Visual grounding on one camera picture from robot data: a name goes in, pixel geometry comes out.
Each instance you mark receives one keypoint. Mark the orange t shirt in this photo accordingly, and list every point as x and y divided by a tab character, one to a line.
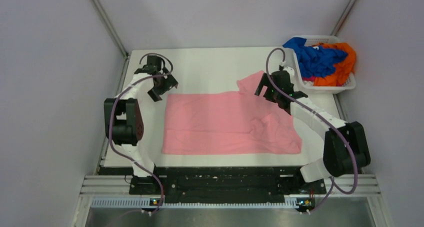
342	69

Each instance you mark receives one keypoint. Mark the blue t shirt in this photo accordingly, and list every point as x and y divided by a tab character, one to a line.
315	61

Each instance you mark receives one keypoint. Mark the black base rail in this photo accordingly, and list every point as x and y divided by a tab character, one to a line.
226	185

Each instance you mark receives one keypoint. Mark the white toothed cable duct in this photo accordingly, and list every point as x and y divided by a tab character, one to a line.
149	203

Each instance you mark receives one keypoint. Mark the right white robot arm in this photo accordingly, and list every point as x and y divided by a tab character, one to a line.
345	148

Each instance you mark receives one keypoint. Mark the pink t shirt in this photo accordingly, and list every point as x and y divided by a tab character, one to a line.
228	123

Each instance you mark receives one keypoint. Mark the white plastic laundry basket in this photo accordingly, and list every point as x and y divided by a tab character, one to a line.
307	84

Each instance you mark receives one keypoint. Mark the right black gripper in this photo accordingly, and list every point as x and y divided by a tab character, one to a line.
265	81

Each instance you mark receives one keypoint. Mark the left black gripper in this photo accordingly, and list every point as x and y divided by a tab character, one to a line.
169	82

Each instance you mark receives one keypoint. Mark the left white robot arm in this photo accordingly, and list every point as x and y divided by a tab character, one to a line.
124	126

